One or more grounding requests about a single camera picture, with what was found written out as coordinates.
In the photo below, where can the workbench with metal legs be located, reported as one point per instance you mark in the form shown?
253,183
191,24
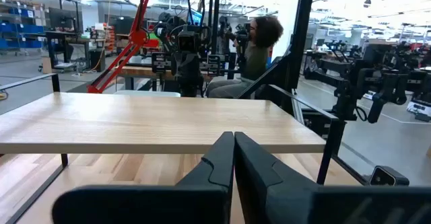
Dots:
77,39

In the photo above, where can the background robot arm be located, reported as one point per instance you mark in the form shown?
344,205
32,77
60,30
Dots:
330,62
384,82

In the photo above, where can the rack with blue bins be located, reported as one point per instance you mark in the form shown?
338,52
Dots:
20,29

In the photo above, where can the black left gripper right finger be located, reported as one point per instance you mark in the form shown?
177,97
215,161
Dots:
286,200

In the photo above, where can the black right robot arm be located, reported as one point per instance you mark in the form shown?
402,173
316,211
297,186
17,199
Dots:
165,25

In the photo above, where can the black camera box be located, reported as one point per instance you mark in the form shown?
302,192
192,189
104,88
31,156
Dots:
387,176

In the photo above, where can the person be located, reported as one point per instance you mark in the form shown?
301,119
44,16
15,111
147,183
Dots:
256,59

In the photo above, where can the wooden table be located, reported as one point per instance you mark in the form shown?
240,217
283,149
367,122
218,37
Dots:
141,72

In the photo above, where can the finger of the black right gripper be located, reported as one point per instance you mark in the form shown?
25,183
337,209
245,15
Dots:
180,79
195,79

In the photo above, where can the red desk lamp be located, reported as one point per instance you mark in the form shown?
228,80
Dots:
134,39

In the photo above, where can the black waste bin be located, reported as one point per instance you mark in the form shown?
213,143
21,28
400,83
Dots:
97,60

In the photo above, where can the wooden shelf with black frame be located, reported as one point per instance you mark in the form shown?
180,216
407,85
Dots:
151,123

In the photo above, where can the cardboard box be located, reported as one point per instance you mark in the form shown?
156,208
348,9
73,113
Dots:
46,65

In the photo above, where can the dark computer monitor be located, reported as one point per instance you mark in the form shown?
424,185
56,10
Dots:
64,18

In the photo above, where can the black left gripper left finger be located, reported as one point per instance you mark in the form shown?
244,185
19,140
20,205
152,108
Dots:
188,200

